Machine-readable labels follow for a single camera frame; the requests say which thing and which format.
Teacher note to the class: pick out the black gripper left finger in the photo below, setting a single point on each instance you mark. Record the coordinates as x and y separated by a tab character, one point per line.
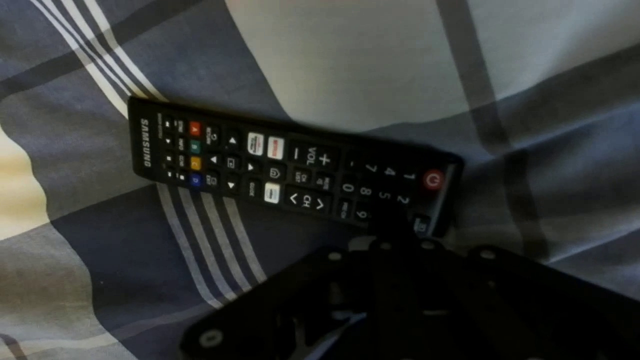
294	309

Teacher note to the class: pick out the plaid bed comforter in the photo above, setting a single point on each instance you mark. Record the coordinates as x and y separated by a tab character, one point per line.
541	99

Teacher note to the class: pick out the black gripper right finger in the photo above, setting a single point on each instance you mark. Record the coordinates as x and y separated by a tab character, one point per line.
488	305

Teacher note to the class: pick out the black tv remote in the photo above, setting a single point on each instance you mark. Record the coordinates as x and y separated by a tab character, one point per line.
282	164

